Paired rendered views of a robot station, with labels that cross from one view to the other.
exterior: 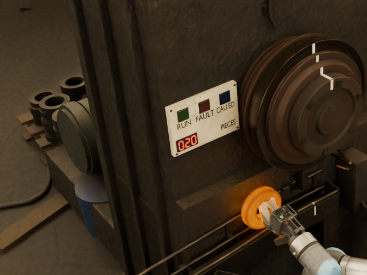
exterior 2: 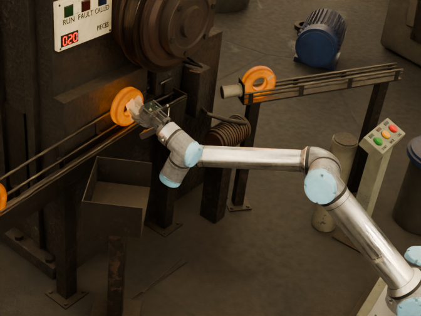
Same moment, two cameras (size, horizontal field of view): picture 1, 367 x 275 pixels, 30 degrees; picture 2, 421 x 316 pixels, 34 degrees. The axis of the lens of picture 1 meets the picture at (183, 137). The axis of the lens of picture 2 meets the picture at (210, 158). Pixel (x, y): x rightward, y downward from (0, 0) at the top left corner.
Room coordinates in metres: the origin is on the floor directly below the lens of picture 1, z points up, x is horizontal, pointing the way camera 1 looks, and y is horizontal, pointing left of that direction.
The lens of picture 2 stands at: (-0.33, 0.52, 2.19)
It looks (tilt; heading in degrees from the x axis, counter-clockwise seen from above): 35 degrees down; 332
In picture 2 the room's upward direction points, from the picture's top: 7 degrees clockwise
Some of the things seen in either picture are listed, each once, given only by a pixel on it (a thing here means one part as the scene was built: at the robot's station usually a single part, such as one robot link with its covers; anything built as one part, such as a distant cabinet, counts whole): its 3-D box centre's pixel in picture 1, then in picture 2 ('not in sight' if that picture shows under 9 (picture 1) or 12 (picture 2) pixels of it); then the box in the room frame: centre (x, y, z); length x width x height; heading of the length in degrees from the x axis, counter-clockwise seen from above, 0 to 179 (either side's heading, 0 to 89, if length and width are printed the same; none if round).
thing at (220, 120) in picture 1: (203, 118); (84, 17); (1.90, -0.07, 1.15); 0.26 x 0.02 x 0.18; 118
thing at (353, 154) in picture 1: (352, 180); (194, 89); (2.09, -0.62, 0.68); 0.11 x 0.08 x 0.24; 28
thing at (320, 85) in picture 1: (327, 115); (188, 21); (1.88, -0.47, 1.11); 0.28 x 0.06 x 0.28; 118
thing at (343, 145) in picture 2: not in sight; (334, 183); (1.77, -1.26, 0.26); 0.12 x 0.12 x 0.52
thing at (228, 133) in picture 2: not in sight; (222, 169); (2.00, -0.78, 0.27); 0.22 x 0.13 x 0.53; 118
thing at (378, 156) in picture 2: not in sight; (369, 187); (1.64, -1.37, 0.31); 0.24 x 0.16 x 0.62; 118
